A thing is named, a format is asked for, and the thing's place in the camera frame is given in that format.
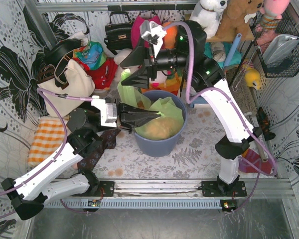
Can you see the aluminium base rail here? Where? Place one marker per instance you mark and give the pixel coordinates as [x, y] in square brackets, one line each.
[194, 188]

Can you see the black leather handbag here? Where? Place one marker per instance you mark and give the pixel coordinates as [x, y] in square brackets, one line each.
[118, 36]

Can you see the green plastic trash bag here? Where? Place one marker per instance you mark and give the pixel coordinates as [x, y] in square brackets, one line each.
[171, 118]

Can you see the rainbow striped cloth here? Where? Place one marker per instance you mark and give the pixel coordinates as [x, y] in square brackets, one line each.
[172, 84]

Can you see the yellow plush toy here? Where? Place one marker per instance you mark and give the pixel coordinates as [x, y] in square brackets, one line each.
[252, 77]

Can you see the cream canvas tote bag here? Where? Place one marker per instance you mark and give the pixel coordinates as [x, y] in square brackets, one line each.
[79, 85]

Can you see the wooden shelf board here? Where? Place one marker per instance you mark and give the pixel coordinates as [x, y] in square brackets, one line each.
[226, 37]

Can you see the pink pig plush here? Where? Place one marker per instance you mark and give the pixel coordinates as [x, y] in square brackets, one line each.
[160, 79]

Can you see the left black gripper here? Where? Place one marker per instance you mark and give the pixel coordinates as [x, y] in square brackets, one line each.
[118, 115]

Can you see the orange plush toy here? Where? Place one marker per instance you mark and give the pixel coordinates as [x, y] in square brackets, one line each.
[170, 38]

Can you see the pink plush toy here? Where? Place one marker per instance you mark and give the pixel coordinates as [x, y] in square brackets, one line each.
[273, 9]

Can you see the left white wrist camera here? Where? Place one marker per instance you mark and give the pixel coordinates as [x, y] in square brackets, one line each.
[108, 111]

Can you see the white fluffy plush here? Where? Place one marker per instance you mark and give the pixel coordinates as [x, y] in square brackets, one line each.
[121, 56]

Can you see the silver foil pouch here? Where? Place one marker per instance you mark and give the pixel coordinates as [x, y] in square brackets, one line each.
[280, 48]

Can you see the red garment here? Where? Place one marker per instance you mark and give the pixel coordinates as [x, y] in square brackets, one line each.
[104, 75]

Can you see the colourful silk scarf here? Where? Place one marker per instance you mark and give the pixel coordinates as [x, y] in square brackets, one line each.
[91, 56]

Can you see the brown teddy bear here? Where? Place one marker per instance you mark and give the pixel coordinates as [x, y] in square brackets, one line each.
[236, 17]

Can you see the orange checkered towel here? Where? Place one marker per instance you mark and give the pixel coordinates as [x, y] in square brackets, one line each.
[48, 137]

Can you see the magenta felt bag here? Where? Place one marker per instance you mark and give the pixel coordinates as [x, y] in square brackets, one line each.
[135, 30]

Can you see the white plush dog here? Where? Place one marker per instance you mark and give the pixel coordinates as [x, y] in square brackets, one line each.
[208, 13]

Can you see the black hat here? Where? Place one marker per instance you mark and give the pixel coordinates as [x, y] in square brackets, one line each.
[54, 55]

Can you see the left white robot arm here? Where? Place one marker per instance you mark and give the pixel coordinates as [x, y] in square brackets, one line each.
[35, 189]

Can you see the dark patterned necktie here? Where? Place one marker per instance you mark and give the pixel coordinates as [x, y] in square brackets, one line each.
[108, 141]

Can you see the blue trash bin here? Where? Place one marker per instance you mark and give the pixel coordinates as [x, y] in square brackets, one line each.
[159, 148]

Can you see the black wire basket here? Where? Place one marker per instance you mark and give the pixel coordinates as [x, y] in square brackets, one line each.
[265, 33]

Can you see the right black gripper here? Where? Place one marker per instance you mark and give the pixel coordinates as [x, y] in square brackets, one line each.
[152, 66]

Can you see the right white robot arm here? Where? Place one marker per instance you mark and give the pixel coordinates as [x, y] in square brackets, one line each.
[181, 45]

